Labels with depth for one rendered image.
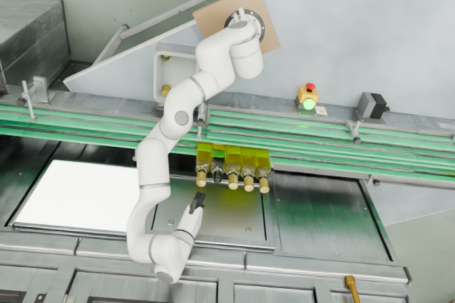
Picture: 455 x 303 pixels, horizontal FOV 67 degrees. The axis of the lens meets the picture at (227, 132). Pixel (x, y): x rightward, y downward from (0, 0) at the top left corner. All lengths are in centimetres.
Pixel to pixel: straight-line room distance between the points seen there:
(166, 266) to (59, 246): 43
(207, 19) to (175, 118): 52
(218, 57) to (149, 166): 35
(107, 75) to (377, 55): 110
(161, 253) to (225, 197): 51
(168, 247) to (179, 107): 36
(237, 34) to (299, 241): 79
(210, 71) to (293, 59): 53
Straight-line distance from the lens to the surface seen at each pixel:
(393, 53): 155
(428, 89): 170
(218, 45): 98
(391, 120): 162
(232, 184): 124
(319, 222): 146
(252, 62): 106
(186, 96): 96
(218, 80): 100
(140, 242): 99
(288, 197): 150
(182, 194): 138
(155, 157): 93
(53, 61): 215
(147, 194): 94
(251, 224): 132
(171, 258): 96
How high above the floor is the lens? 204
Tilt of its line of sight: 53 degrees down
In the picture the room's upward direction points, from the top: 179 degrees counter-clockwise
